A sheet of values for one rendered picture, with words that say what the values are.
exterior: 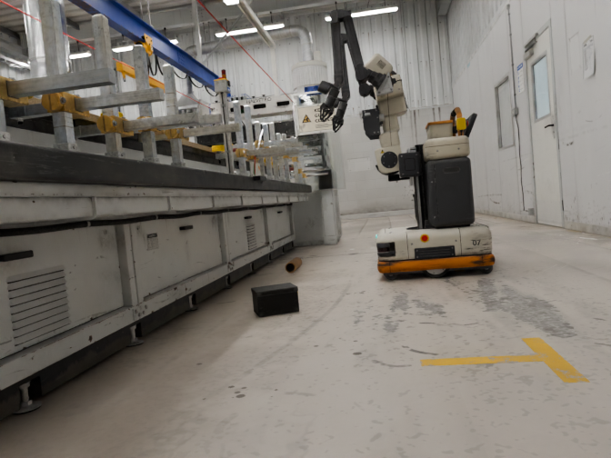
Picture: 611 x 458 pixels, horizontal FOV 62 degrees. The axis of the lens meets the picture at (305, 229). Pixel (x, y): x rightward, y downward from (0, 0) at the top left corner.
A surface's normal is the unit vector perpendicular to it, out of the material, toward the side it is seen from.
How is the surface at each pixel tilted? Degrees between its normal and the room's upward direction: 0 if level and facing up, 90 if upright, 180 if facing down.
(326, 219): 90
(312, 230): 90
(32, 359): 90
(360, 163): 90
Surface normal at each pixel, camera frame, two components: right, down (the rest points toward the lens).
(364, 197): -0.15, 0.07
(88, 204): 0.98, -0.08
